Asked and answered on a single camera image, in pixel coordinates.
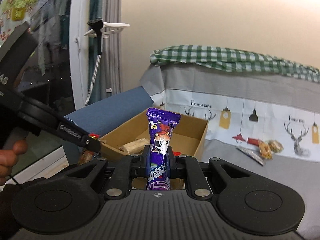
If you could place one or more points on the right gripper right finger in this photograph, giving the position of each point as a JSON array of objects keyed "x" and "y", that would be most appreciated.
[{"x": 170, "y": 161}]

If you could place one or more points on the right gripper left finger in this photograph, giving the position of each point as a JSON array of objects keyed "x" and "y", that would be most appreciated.
[{"x": 145, "y": 161}]

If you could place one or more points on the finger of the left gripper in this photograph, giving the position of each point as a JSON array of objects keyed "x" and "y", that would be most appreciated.
[{"x": 69, "y": 131}]

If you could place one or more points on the beige cracker packet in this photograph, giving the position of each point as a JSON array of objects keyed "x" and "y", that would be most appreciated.
[{"x": 134, "y": 147}]

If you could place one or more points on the small orange candy packet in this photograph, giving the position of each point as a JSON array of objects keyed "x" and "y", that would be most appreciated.
[{"x": 87, "y": 152}]

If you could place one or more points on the purple snack packet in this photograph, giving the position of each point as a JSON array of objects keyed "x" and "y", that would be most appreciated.
[{"x": 161, "y": 125}]

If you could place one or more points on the red snack packet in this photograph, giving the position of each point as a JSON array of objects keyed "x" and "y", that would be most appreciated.
[
  {"x": 176, "y": 153},
  {"x": 253, "y": 141}
]

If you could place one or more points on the left hand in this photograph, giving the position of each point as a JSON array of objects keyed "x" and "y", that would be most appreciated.
[{"x": 9, "y": 158}]

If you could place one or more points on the brown cardboard box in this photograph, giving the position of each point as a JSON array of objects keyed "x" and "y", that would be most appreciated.
[{"x": 129, "y": 166}]

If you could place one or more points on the silver striped snack packet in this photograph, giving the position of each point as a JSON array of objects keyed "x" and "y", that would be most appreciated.
[{"x": 251, "y": 154}]

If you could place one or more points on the flat red snack packet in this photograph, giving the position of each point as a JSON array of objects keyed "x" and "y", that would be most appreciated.
[{"x": 253, "y": 141}]

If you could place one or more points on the orange nut snack packet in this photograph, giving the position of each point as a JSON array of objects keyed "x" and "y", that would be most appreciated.
[{"x": 264, "y": 150}]

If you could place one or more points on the clear green snack packet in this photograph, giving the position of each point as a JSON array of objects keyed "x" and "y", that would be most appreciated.
[{"x": 275, "y": 146}]

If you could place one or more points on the grey printed sofa cover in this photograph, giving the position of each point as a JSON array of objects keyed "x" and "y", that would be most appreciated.
[{"x": 249, "y": 105}]

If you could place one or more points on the black garment steamer head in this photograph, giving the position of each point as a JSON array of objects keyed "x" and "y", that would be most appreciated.
[{"x": 96, "y": 25}]

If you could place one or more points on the green checkered cloth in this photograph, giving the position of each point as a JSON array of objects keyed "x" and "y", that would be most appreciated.
[{"x": 233, "y": 61}]

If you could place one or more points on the grey curtain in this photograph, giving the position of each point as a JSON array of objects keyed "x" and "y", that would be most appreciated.
[{"x": 109, "y": 75}]

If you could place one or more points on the white door frame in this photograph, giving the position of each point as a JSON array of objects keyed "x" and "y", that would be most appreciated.
[{"x": 78, "y": 50}]

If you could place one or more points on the white wall hook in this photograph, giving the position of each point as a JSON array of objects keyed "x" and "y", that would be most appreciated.
[{"x": 108, "y": 29}]

